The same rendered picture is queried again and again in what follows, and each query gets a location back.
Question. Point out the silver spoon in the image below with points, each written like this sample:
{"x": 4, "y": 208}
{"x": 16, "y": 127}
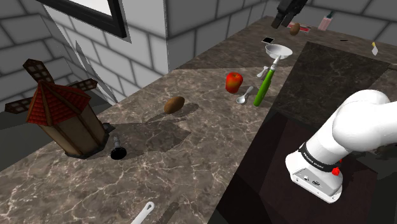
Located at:
{"x": 242, "y": 99}

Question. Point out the brown potato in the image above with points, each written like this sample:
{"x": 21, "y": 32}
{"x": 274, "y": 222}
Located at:
{"x": 174, "y": 104}

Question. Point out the black-framed window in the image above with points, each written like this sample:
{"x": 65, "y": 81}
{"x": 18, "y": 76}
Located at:
{"x": 102, "y": 18}

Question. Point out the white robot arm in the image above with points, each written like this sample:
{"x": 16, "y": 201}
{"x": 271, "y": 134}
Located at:
{"x": 350, "y": 127}

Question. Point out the pink bottle with dark cap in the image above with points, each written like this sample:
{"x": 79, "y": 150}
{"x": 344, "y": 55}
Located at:
{"x": 325, "y": 22}

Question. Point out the small white spoon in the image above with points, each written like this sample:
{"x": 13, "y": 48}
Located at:
{"x": 263, "y": 72}

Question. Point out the red flat book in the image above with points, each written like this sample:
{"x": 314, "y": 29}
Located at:
{"x": 304, "y": 29}

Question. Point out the black round-headed knob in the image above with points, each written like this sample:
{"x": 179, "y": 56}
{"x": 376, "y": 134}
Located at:
{"x": 118, "y": 152}

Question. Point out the brown kiwi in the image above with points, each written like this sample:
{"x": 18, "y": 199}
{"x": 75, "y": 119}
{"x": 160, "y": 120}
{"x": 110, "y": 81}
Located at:
{"x": 294, "y": 29}

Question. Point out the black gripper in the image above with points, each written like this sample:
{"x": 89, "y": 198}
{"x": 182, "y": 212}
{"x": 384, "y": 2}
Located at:
{"x": 291, "y": 5}

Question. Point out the white and yellow scraper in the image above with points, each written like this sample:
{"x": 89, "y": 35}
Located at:
{"x": 374, "y": 49}

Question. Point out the dark robot stand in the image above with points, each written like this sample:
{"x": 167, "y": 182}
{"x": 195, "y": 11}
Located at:
{"x": 297, "y": 204}

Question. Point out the red-roofed windmill model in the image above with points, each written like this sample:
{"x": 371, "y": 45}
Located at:
{"x": 65, "y": 124}

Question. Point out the red apple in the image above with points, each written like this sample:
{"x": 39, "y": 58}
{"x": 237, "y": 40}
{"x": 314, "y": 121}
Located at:
{"x": 234, "y": 82}

